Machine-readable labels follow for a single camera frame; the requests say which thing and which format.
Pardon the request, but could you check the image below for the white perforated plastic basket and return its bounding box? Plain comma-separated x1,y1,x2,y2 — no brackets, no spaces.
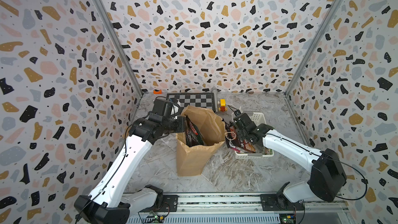
228,110,274,159

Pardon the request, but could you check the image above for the black red seasoning packet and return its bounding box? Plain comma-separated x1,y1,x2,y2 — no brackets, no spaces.
185,116,204,147

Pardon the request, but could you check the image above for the brown paper bag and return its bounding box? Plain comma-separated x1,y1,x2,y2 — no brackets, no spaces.
176,106,226,177

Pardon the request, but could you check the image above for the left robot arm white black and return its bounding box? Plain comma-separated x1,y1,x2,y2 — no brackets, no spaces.
74,96,184,224

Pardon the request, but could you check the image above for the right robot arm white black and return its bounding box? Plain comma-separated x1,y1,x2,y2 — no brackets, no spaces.
233,110,347,205

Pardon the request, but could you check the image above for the yellow red toy block car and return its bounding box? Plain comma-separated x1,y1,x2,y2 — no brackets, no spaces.
218,99,228,113

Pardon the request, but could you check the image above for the black white chessboard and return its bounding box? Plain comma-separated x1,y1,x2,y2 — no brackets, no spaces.
166,92,216,112

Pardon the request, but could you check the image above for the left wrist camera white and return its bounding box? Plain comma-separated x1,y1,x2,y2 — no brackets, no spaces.
169,98,184,119

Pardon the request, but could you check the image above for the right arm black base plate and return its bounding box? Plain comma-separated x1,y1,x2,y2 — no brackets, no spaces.
260,194,305,212

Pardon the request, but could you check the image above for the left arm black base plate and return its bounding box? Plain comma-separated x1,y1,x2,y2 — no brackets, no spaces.
140,195,179,213

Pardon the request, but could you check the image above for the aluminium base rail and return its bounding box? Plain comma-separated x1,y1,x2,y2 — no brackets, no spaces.
127,192,354,224

